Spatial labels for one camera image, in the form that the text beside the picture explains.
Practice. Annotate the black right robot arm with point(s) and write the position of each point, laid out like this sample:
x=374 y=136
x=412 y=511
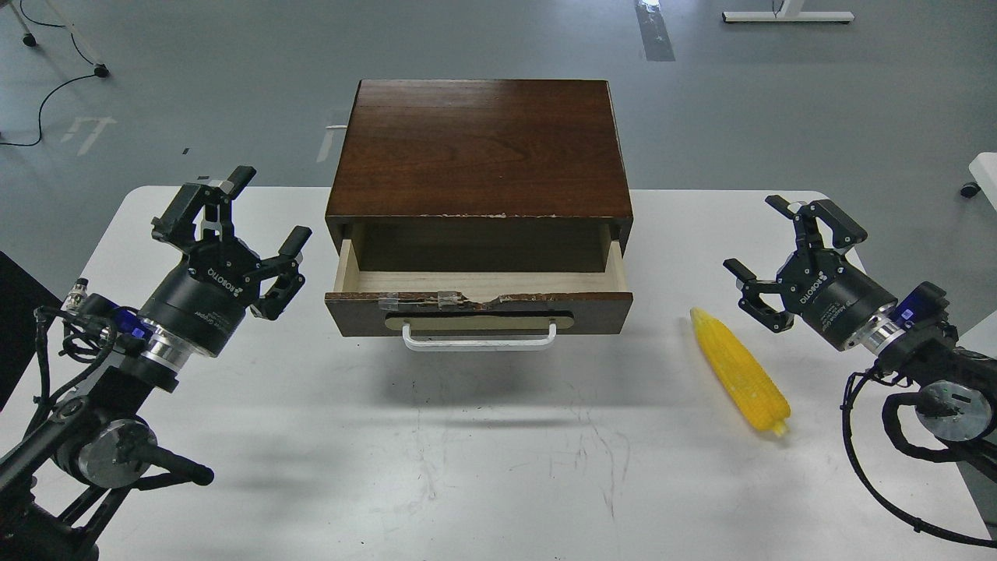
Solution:
x=950 y=415

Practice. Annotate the wooden drawer with white handle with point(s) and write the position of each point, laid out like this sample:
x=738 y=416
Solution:
x=487 y=277

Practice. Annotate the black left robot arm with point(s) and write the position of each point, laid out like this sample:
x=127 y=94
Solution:
x=86 y=448

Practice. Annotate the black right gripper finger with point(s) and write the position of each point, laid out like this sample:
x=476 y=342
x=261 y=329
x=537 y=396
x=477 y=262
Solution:
x=821 y=228
x=752 y=290

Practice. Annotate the white furniture edge with caster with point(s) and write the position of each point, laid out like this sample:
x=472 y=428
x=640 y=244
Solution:
x=983 y=169

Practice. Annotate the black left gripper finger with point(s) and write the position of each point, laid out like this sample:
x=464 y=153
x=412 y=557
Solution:
x=278 y=280
x=177 y=225

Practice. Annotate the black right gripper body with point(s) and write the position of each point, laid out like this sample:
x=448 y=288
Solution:
x=833 y=297

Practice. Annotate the white stand leg with casters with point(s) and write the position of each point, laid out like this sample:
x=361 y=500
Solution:
x=83 y=47

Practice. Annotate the white table leg base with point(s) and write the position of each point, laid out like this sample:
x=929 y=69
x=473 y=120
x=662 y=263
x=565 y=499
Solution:
x=788 y=12

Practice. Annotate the yellow corn cob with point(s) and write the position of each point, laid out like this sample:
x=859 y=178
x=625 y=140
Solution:
x=757 y=397

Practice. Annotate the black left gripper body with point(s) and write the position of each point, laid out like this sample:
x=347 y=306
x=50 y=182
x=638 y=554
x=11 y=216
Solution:
x=204 y=298

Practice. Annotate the dark wooden cabinet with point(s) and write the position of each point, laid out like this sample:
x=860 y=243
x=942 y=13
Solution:
x=456 y=148

